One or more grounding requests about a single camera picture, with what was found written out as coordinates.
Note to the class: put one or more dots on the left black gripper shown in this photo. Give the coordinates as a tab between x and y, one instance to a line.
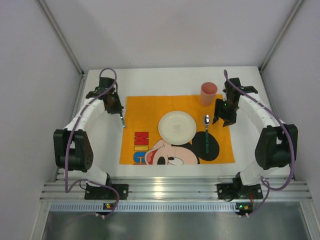
115	107

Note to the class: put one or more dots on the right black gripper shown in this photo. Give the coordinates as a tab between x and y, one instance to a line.
225	115

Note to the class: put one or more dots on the spoon with green handle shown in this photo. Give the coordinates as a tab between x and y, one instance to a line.
206	122

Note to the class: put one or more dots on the fork with green handle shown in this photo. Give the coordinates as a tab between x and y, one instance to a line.
122	120

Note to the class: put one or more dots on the pink plastic cup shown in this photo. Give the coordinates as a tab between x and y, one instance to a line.
208	92

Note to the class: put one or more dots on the orange Mickey Mouse placemat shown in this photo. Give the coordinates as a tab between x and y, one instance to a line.
142	144

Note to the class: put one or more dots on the cream white plate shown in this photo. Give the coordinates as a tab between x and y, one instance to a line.
177	127

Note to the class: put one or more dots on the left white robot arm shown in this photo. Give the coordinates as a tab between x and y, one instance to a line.
72	147

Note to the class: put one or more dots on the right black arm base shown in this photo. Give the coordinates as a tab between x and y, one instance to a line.
232	191

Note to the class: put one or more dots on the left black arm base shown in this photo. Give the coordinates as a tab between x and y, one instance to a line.
96	192

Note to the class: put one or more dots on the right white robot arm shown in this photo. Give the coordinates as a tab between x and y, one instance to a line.
277	143

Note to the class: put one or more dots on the aluminium mounting rail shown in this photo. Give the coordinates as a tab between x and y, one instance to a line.
170	189

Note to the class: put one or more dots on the perforated metal cable tray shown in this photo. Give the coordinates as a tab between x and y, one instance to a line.
130	207

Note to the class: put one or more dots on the left aluminium corner post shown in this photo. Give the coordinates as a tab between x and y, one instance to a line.
59	34

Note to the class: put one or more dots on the aluminium corner post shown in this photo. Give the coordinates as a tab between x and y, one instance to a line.
298	5
59	34

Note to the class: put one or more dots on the right aluminium corner post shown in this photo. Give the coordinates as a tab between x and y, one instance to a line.
298	5

